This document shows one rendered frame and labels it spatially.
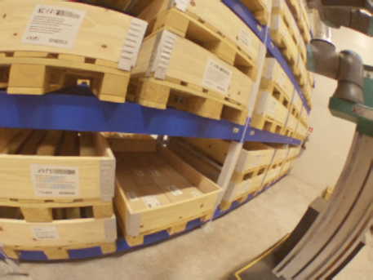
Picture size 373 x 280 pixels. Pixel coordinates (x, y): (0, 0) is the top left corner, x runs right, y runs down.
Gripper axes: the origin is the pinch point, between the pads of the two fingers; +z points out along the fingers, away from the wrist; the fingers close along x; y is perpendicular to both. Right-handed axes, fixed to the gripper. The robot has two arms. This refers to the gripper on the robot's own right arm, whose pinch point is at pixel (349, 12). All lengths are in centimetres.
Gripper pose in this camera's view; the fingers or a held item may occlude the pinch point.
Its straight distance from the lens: 40.3
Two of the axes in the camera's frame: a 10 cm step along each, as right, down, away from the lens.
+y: 6.5, 4.3, 6.2
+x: -5.9, -2.3, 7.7
